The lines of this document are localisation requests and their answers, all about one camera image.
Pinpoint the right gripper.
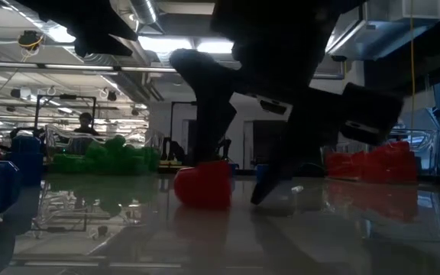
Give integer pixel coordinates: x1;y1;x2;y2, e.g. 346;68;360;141
170;0;362;205

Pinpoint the black gantry frame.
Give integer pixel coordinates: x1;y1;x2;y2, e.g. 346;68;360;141
170;101;198;154
33;94;97;139

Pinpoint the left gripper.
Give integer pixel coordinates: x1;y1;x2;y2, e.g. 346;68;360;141
17;0;139;58

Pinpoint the person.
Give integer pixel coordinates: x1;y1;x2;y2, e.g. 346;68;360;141
73;112;101;138

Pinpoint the clear plastic bin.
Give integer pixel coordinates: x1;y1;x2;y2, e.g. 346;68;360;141
319;128;439;180
45;124;166;177

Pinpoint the ceiling light panel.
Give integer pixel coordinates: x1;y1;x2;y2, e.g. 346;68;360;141
196;39;235;54
137;35;195;53

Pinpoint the black yellow cable reel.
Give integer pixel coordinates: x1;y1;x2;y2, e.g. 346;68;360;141
17;29;44;50

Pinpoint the white glossy table sheet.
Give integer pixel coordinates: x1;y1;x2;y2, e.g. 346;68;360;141
0;173;440;275

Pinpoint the round silver air duct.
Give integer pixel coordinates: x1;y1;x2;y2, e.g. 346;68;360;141
128;0;164;34

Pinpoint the long grey ceiling pipe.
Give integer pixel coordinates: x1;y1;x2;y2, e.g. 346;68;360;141
120;65;346;80

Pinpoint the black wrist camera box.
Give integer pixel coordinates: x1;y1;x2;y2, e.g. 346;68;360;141
338;82;405;147

